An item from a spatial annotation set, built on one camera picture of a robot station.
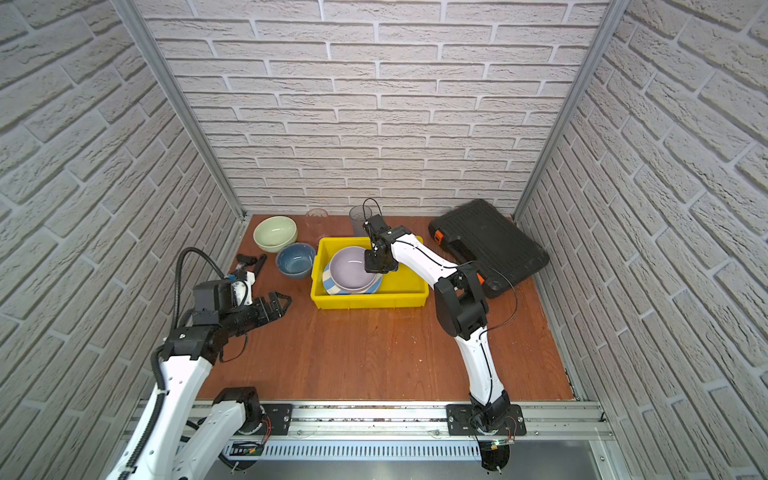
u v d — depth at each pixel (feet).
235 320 2.00
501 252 3.33
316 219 3.48
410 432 2.41
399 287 3.25
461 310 1.81
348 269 3.12
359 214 3.50
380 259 2.70
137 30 2.35
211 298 1.81
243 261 3.39
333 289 3.01
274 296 2.24
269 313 2.18
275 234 3.59
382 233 2.39
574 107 2.80
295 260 3.39
